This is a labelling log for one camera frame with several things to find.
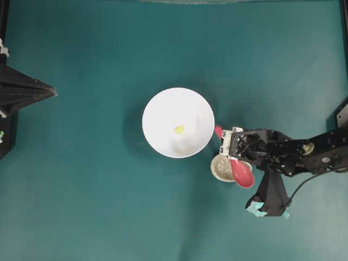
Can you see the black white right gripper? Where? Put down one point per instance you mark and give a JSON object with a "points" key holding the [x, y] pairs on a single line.
{"points": [[252, 146]]}

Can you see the pink plastic soup spoon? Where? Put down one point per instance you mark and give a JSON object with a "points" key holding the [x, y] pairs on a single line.
{"points": [[242, 170]]}

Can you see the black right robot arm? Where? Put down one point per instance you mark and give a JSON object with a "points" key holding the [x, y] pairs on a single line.
{"points": [[272, 150]]}

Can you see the speckled ceramic spoon rest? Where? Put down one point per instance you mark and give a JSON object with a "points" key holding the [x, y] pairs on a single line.
{"points": [[221, 169]]}

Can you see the yellow hexagonal prism block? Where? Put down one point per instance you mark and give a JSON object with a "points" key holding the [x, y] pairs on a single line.
{"points": [[179, 129]]}

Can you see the white round bowl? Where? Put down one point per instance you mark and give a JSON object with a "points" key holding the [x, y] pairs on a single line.
{"points": [[174, 107]]}

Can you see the green mat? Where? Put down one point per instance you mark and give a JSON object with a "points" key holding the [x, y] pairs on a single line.
{"points": [[82, 183]]}

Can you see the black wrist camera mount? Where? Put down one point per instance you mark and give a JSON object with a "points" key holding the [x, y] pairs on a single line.
{"points": [[271, 198]]}

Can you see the black left frame rail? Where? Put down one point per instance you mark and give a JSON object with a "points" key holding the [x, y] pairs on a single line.
{"points": [[4, 12]]}

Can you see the black frame rail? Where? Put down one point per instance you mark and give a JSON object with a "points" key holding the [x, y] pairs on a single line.
{"points": [[343, 6], [4, 12]]}

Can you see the black right frame rail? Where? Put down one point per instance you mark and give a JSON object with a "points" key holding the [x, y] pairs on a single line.
{"points": [[343, 6]]}

